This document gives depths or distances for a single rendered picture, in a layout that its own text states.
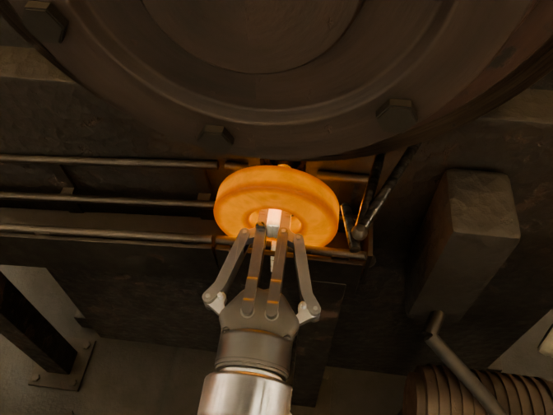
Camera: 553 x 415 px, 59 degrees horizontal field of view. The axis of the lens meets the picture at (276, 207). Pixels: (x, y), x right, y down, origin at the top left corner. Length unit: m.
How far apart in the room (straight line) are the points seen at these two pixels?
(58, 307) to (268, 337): 1.06
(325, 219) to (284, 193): 0.07
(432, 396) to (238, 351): 0.36
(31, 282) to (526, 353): 1.36
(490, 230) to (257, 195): 0.26
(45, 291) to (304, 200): 1.09
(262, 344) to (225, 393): 0.06
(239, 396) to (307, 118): 0.26
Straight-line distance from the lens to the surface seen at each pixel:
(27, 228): 0.74
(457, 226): 0.57
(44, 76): 0.65
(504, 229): 0.58
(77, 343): 1.41
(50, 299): 1.51
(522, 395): 0.81
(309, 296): 0.52
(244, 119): 0.33
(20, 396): 1.43
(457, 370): 0.73
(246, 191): 0.54
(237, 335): 0.48
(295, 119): 0.32
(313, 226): 0.59
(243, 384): 0.46
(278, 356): 0.48
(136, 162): 0.67
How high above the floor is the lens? 1.24
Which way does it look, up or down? 54 degrees down
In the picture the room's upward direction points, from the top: straight up
